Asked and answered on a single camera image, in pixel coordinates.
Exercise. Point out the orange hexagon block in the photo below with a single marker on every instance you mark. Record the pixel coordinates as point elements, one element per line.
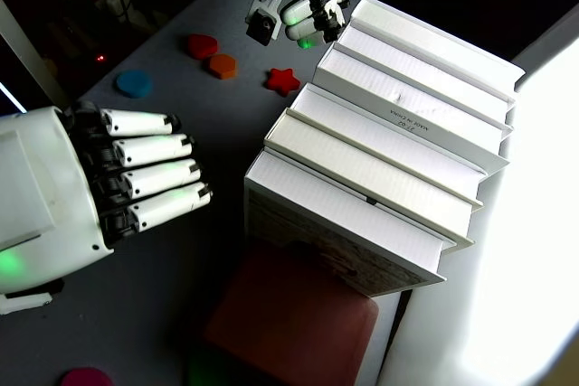
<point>222,66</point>

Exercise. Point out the white Special Issue book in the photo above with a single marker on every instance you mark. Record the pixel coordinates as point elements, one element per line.
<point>407,63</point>

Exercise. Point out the white book with gold lettering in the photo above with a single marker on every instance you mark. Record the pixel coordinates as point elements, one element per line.
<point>407,24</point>

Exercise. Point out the white container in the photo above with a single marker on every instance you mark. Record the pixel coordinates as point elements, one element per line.
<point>121,5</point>

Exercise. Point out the red heart block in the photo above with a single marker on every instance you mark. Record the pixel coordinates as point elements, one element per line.
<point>202,46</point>

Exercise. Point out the blue round block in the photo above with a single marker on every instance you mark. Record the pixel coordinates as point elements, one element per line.
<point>134,84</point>

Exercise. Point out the white frame post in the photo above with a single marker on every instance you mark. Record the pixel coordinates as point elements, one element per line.
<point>31,51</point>

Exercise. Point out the magenta round block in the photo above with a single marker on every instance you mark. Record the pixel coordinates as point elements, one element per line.
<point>86,378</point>

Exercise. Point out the plain white decor book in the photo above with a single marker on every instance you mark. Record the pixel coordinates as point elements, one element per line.
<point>353,160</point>
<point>371,83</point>

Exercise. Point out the red star block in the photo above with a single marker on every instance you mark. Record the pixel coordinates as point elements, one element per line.
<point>282,81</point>

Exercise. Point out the white Fashion India book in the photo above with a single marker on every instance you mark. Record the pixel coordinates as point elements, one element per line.
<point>371,130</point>

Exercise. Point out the black-spined decor book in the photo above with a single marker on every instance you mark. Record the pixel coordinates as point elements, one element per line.
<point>344,219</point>

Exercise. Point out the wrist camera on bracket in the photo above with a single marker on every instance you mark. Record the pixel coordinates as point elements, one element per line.
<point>263,24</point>

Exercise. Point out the red hardcover book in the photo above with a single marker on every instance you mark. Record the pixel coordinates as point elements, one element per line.
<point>289,318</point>

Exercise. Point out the grey table cloth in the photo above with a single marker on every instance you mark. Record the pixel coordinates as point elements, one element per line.
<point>181,223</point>

